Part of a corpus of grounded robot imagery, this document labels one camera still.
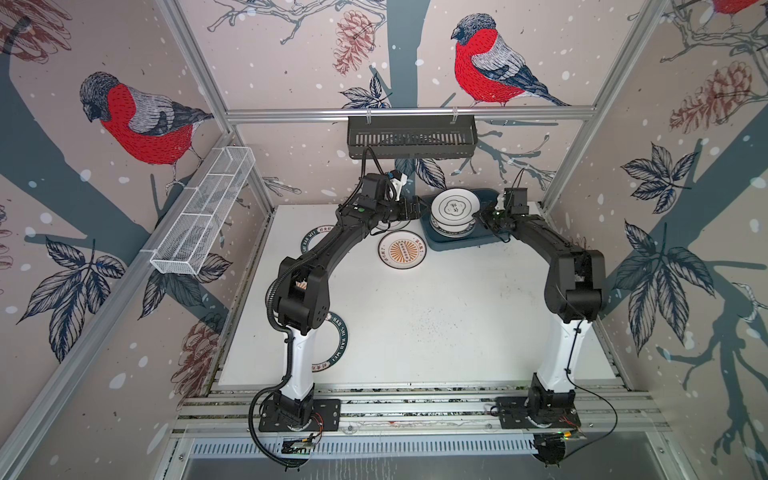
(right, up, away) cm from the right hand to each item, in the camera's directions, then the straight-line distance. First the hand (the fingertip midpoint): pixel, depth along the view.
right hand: (471, 214), depth 100 cm
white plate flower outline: (-4, +3, +7) cm, 9 cm away
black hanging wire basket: (-20, +28, +4) cm, 34 cm away
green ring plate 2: (-46, -39, -14) cm, 62 cm away
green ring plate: (-4, -6, +9) cm, 12 cm away
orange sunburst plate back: (-24, -13, +7) cm, 28 cm away
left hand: (-19, +1, -14) cm, 23 cm away
